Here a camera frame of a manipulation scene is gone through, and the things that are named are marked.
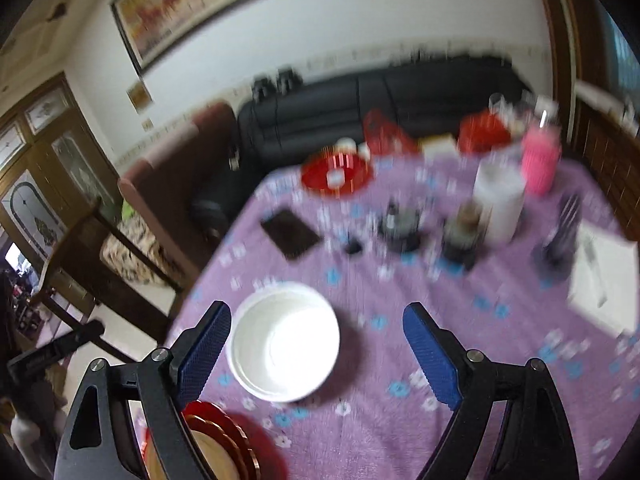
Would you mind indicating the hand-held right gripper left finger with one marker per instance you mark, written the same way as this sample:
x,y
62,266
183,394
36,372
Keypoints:
x,y
202,355

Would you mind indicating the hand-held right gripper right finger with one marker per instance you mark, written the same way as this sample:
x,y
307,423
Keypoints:
x,y
432,355

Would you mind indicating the white bowl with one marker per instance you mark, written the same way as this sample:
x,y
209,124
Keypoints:
x,y
285,342

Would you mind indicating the beige plastic bowl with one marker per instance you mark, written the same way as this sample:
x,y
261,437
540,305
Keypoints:
x,y
215,457

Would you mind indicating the stack of small white bowls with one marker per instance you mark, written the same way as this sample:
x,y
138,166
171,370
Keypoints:
x,y
347,146

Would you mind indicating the dark wooden chair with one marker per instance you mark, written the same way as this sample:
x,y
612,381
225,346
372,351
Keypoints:
x,y
75,255

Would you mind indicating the small brown clay jar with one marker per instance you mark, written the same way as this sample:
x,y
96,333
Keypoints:
x,y
461,240

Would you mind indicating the patterned chair cushion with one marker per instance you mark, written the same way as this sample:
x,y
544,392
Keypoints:
x,y
132,250

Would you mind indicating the small dark teapot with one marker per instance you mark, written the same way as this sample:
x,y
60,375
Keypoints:
x,y
400,227

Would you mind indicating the small black lid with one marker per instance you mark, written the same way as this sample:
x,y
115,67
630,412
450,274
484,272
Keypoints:
x,y
354,246

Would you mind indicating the brown armchair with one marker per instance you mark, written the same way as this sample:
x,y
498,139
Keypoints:
x,y
165,200

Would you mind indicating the white plastic jar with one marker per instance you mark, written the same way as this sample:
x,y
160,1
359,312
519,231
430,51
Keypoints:
x,y
500,195

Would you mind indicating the black slotted spatula stand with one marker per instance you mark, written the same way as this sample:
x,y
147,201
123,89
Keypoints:
x,y
560,235

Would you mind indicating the black pen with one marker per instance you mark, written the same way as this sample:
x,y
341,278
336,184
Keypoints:
x,y
595,270

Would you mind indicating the wooden glass-panel door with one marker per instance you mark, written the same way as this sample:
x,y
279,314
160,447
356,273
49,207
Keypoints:
x,y
45,160

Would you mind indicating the white notepad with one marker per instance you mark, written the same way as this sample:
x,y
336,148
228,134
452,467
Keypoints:
x,y
615,280

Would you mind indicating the beige food box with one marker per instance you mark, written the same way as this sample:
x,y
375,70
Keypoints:
x,y
439,146

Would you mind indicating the pink sleeved bottle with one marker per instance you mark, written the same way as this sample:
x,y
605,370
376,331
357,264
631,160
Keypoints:
x,y
541,160

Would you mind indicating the red plastic bag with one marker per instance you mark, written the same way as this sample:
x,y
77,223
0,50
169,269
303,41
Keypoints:
x,y
387,132
487,135

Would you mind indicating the clear printed plastic bag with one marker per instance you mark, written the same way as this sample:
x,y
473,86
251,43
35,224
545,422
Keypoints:
x,y
505,105

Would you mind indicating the black leather sofa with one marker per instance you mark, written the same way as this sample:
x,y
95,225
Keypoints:
x,y
350,100

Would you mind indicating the wooden sideboard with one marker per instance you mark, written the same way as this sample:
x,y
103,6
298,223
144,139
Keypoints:
x,y
610,150

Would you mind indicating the spare black gripper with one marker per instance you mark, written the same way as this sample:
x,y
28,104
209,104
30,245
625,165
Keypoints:
x,y
289,80
263,88

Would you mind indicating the dark wooden pillar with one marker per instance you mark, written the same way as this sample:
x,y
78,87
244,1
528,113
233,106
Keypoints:
x,y
557,50

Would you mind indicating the framed horse painting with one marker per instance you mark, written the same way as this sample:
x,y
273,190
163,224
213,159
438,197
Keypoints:
x,y
200,5

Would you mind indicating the small wall calendar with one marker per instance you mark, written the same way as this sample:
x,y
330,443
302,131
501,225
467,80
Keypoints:
x,y
138,96

